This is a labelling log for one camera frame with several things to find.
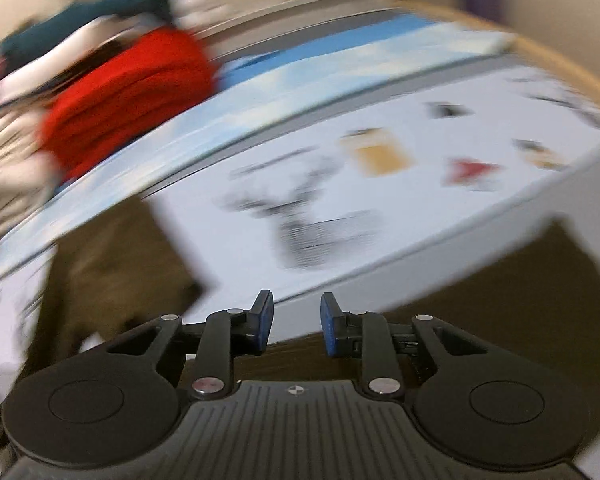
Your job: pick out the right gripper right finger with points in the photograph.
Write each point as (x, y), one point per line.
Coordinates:
(369, 338)

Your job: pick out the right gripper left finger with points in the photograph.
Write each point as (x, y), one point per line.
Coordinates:
(222, 338)

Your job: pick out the white printed bed sheet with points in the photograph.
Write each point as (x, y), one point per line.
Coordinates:
(322, 202)

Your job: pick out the light blue patterned blanket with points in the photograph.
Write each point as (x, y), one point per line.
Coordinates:
(256, 92)

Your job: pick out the cream folded blanket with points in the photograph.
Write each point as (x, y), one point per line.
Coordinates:
(28, 174)

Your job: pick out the red folded blanket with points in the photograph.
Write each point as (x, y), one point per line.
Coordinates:
(163, 74)

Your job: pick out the white plush toy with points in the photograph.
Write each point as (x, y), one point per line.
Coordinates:
(199, 14)

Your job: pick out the teal shark plush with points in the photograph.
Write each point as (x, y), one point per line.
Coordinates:
(20, 48)

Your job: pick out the wooden bed frame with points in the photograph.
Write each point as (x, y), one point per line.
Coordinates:
(532, 51)

